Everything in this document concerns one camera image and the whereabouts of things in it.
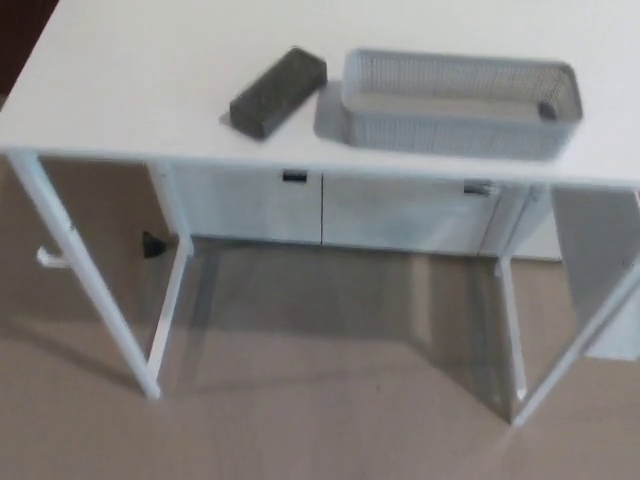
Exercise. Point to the dark grey board eraser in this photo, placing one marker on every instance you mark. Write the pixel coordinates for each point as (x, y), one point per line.
(277, 95)

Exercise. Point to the white desk with metal legs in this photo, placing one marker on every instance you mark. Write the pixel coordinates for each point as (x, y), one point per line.
(125, 90)

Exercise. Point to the white cabinet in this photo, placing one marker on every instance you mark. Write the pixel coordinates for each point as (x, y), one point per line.
(400, 215)

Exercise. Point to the grey perforated plastic basket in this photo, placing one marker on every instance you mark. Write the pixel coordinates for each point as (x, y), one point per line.
(450, 132)

